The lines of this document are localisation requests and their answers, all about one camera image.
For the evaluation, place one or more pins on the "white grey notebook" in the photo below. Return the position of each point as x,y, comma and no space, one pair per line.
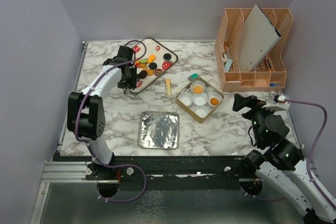
258,37

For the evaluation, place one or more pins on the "white paper cup top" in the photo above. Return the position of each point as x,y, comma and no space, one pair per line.
195,83

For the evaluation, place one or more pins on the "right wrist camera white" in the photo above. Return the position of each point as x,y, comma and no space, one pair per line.
280,104

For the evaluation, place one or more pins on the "black sandwich cookie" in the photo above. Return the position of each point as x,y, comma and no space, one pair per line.
143,74
167,57
153,66

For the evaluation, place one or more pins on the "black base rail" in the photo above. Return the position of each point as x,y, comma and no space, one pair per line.
134,173

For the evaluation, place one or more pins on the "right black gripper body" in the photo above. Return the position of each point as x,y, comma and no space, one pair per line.
256,115

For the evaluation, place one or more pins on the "light blue eraser in organizer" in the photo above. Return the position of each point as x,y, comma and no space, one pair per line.
228,65

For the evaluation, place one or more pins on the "green grey eraser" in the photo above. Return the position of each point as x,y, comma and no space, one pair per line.
192,77

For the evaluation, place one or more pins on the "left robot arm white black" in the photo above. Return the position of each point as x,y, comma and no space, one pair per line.
85,115

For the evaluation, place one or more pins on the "orange cookie top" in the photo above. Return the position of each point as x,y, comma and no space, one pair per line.
151,58

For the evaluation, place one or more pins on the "white paper cup left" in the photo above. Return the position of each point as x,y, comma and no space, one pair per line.
186,98

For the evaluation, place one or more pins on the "white paper cup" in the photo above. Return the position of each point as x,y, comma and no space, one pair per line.
201,111
200,99
195,83
213,94
186,98

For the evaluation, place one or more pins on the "heart chocolate cookie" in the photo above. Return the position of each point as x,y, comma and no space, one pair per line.
158,71

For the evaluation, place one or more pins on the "strawberry pattern white tray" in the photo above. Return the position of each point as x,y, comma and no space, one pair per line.
148,47

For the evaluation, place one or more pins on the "brown chip cookie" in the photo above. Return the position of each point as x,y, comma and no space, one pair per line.
214,101

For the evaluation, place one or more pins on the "white paper cup bottom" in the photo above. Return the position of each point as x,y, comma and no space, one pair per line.
201,111

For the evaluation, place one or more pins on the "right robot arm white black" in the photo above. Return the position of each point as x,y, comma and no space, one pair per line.
279,162

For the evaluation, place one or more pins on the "tan sandwich cookie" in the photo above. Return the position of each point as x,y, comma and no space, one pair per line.
197,89

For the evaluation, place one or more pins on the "white paper cup right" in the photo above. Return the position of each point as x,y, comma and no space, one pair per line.
213,94

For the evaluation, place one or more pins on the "yellow swirl butter cookie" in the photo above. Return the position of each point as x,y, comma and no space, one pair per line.
150,72

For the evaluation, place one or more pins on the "silver tin lid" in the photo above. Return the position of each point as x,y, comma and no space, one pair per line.
159,130

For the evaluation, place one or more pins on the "gold cookie tin box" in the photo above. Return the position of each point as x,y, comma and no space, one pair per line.
190,110

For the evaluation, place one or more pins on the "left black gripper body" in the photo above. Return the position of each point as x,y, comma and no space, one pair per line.
128,81

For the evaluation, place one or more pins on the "green cookie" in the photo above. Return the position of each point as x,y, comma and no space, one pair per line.
143,61

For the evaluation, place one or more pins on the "yellow glue stick tube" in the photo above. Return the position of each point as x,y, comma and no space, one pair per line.
168,88

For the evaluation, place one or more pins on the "peach plastic desk organizer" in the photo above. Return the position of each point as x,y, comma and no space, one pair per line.
270,73

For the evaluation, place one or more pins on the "white paper cup centre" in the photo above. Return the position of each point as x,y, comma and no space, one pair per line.
200,99

